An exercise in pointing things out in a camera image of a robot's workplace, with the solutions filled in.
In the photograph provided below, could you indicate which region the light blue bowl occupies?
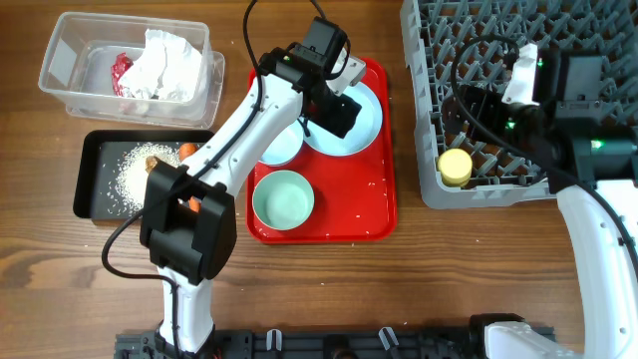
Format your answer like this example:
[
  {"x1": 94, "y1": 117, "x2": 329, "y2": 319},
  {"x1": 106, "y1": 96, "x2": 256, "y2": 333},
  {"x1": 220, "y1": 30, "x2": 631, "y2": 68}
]
[{"x1": 259, "y1": 121, "x2": 304, "y2": 167}]

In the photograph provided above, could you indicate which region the yellow plastic cup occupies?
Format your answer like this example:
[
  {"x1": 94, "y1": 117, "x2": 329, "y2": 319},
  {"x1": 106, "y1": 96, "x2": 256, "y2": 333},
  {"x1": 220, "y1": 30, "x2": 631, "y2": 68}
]
[{"x1": 437, "y1": 149, "x2": 473, "y2": 187}]

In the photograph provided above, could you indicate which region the mint green bowl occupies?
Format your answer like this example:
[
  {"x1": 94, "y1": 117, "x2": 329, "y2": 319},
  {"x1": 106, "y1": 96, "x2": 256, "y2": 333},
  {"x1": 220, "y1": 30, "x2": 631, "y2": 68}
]
[{"x1": 252, "y1": 170, "x2": 315, "y2": 231}]

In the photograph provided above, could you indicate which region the orange carrot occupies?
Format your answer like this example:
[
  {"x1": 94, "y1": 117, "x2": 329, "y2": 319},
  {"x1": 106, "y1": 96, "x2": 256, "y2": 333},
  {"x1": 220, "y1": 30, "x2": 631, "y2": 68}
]
[{"x1": 178, "y1": 143, "x2": 200, "y2": 212}]

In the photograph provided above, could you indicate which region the brown food scrap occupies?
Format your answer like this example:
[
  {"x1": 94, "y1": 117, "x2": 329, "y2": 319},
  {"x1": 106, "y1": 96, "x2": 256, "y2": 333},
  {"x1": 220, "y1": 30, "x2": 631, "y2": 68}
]
[{"x1": 145, "y1": 156, "x2": 159, "y2": 174}]

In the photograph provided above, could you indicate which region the white rice pile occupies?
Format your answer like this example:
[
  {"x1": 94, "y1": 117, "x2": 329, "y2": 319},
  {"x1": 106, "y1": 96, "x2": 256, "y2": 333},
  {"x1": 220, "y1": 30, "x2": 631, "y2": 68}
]
[{"x1": 106, "y1": 142, "x2": 180, "y2": 216}]

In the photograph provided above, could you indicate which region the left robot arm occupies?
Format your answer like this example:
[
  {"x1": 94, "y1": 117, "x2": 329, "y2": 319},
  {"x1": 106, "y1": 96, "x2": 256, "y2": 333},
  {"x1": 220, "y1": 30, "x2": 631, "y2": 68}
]
[{"x1": 140, "y1": 44, "x2": 367, "y2": 358}]

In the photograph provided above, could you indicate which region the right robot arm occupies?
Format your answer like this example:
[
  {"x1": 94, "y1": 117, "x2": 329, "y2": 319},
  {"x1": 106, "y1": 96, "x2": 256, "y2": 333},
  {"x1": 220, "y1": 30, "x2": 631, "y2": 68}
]
[{"x1": 451, "y1": 44, "x2": 637, "y2": 358}]

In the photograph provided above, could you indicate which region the grey dishwasher rack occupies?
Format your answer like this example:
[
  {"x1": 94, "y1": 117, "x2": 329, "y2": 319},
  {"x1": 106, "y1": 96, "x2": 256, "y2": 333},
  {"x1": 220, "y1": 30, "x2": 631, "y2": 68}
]
[{"x1": 400, "y1": 0, "x2": 637, "y2": 209}]

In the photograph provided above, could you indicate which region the clear plastic waste bin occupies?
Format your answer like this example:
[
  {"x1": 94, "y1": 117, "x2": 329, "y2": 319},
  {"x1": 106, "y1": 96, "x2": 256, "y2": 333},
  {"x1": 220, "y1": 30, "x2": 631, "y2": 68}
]
[{"x1": 38, "y1": 12, "x2": 225, "y2": 129}]

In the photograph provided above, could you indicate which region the large light blue plate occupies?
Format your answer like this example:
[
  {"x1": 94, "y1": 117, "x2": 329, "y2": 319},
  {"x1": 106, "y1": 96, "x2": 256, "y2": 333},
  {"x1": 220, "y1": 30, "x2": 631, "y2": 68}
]
[{"x1": 304, "y1": 83, "x2": 383, "y2": 157}]

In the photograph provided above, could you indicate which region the red serving tray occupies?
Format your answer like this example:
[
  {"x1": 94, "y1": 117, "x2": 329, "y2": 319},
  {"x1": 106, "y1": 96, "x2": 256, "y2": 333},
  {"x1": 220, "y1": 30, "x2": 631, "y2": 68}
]
[{"x1": 245, "y1": 58, "x2": 397, "y2": 244}]

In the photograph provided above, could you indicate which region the crumpled white paper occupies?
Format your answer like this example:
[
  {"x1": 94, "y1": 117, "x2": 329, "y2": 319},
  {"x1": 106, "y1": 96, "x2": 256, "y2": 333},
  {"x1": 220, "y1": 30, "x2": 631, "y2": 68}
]
[{"x1": 119, "y1": 29, "x2": 202, "y2": 102}]

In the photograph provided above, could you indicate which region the red crumpled wrapper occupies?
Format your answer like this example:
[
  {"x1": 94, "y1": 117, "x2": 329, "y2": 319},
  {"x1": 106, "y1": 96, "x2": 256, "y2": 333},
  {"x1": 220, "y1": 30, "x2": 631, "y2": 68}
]
[{"x1": 111, "y1": 53, "x2": 134, "y2": 97}]

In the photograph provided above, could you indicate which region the black rectangular tray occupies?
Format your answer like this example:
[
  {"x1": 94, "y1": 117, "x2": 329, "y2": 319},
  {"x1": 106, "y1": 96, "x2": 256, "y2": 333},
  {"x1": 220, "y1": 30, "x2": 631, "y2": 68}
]
[{"x1": 73, "y1": 130, "x2": 212, "y2": 222}]

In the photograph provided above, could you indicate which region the left black cable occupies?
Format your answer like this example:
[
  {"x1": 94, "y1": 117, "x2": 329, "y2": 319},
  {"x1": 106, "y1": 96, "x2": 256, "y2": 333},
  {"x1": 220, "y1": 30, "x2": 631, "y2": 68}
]
[{"x1": 100, "y1": 0, "x2": 330, "y2": 359}]

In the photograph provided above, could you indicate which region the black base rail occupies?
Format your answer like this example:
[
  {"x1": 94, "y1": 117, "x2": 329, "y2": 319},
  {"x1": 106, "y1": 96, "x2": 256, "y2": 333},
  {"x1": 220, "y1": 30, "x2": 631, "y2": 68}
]
[{"x1": 113, "y1": 326, "x2": 557, "y2": 359}]

